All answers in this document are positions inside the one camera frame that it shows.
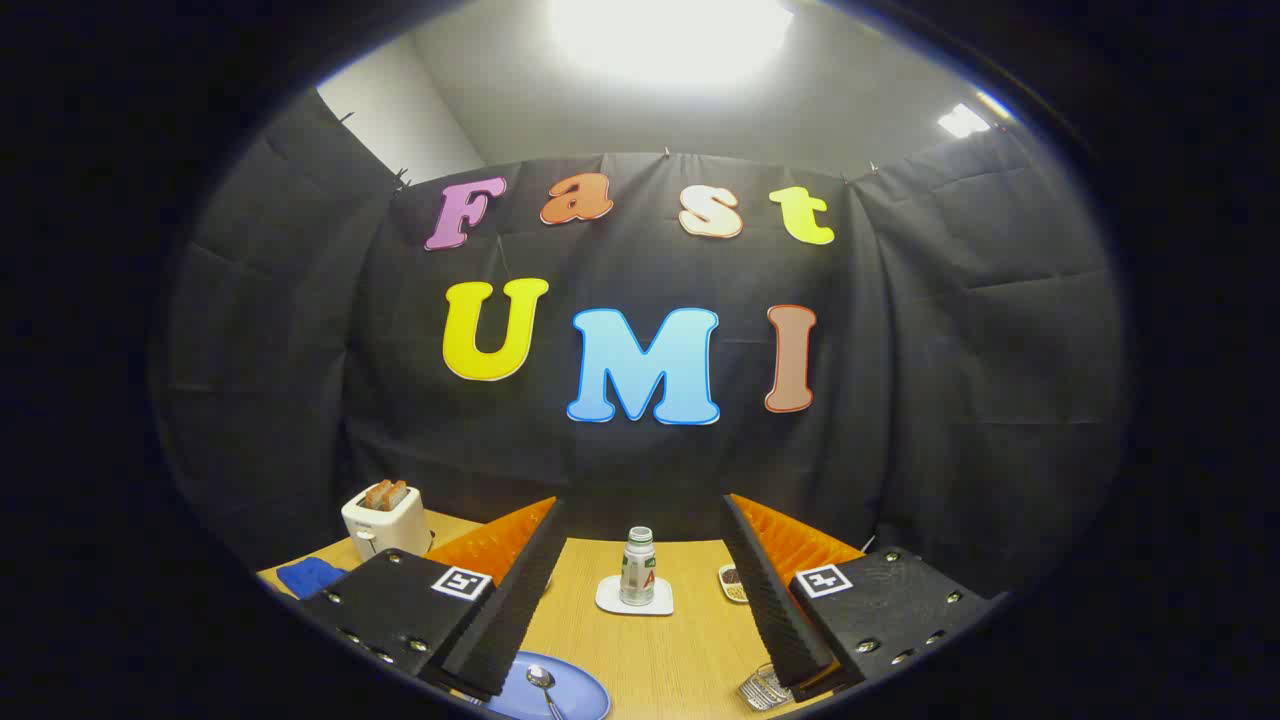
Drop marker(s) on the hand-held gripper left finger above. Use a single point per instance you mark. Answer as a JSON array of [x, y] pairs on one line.
[[515, 610]]

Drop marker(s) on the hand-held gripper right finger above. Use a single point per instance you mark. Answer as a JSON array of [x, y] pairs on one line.
[[770, 600]]

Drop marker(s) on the white divided bean dish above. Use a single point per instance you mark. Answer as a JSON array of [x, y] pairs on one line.
[[733, 585]]

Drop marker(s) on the white square coaster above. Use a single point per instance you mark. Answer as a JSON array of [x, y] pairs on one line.
[[608, 600]]

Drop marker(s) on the blue round plate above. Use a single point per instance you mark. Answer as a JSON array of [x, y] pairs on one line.
[[585, 697]]

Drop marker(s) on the white plastic bottle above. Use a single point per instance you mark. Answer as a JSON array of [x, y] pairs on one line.
[[637, 575]]

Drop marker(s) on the white toaster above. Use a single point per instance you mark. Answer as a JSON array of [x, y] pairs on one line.
[[395, 528]]

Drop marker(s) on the toasted bread slice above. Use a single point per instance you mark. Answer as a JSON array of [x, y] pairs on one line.
[[376, 495], [399, 493]]

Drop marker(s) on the blue folded towel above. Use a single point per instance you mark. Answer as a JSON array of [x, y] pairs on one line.
[[310, 577]]

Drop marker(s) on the small ceiling light panel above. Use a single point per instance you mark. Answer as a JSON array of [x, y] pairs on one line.
[[962, 120]]

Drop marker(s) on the large ceiling light panel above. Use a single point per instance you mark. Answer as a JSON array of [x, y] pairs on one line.
[[670, 35]]

